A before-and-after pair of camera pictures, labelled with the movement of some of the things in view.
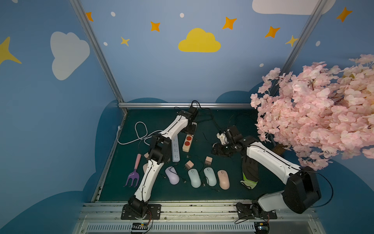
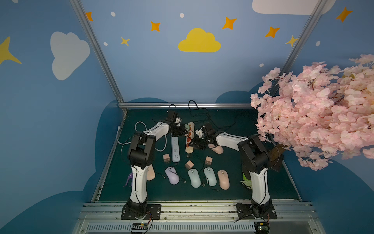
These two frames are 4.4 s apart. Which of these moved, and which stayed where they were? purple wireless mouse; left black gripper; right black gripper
Moved: right black gripper; left black gripper
Stayed: purple wireless mouse
